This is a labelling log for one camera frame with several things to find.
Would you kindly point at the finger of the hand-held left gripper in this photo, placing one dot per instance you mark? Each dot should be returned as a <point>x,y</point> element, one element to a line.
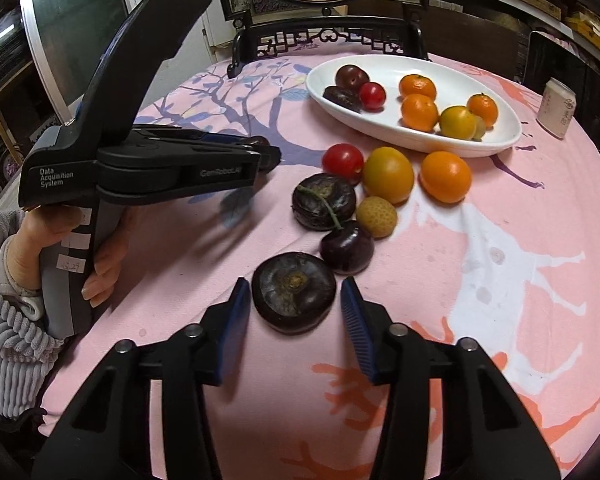
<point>215,175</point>
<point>220,141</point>

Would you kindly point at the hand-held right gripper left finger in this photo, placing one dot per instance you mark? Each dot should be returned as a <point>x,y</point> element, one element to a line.
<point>232,330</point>

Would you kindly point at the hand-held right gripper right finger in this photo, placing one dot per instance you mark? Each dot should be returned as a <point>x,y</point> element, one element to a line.
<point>360,330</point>

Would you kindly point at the dark water chestnut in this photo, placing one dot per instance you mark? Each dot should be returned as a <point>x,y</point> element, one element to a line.
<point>293,292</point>
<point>320,205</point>
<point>259,141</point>
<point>342,98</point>

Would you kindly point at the dark red plum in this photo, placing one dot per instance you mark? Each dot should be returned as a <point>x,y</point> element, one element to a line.
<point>351,76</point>

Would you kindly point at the red cherry tomato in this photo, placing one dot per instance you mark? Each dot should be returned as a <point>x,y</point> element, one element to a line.
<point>343,161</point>
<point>372,95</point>

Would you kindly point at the white oval plate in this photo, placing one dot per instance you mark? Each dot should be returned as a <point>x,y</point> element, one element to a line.
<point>430,140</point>

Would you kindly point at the person's left forearm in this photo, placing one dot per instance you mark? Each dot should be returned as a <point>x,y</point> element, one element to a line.
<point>10,340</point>

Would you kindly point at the person's left hand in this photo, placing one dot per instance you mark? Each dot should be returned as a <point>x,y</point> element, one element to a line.
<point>30,235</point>

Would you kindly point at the dark cherry with stem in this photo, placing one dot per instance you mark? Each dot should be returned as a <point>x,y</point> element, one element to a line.
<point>346,249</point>

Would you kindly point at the bumpy yellow lychee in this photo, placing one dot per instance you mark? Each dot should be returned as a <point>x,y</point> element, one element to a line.
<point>376,216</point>

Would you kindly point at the round deer screen black stand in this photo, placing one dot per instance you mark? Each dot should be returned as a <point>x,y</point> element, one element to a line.
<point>325,35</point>

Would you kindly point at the window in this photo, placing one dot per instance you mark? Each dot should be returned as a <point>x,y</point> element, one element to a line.
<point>75,10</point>

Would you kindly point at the pale drink can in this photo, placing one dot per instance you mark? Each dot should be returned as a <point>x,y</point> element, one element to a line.
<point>557,107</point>

